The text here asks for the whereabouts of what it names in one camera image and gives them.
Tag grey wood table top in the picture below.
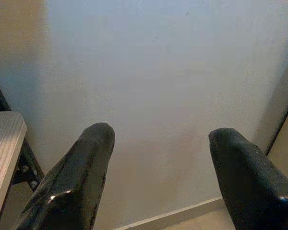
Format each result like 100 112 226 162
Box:
0 111 28 230

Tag black metal table frame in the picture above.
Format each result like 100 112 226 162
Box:
0 70 45 192

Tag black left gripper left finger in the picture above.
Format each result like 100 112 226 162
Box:
16 122 115 230

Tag white baseboard strip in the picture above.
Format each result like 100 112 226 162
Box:
119 196 224 230

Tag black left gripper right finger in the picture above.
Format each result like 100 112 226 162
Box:
208 127 288 230

